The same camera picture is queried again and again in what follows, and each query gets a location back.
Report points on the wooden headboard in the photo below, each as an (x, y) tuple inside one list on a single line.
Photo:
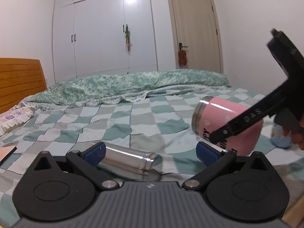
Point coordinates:
[(20, 78)]

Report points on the blue cartoon cup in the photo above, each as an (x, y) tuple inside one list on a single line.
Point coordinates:
[(278, 139)]

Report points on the pink insulated cup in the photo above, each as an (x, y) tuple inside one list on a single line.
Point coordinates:
[(211, 113)]

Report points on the black door handle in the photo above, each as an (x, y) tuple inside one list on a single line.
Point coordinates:
[(181, 46)]

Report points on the green floral duvet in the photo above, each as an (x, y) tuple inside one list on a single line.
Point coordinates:
[(111, 89)]

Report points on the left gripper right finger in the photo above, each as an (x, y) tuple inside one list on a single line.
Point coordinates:
[(217, 163)]

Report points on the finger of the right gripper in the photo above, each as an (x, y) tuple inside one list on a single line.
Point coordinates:
[(274, 103)]

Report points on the stainless steel cup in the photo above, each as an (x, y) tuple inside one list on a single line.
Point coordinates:
[(132, 164)]

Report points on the purple floral pillow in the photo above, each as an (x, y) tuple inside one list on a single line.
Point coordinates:
[(12, 119)]

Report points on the green checkered bed sheet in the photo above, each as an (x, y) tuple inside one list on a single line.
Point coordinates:
[(158, 123)]

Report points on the person's right hand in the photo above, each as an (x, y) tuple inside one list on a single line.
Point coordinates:
[(296, 138)]

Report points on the white wardrobe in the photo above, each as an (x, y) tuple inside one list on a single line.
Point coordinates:
[(89, 38)]

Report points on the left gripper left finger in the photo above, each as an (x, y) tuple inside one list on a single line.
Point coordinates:
[(85, 163)]

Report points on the green hanging ornament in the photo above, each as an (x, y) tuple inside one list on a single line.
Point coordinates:
[(127, 39)]

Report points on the beige wooden door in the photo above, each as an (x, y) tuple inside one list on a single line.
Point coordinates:
[(195, 24)]

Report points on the pink book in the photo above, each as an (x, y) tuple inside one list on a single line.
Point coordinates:
[(5, 152)]

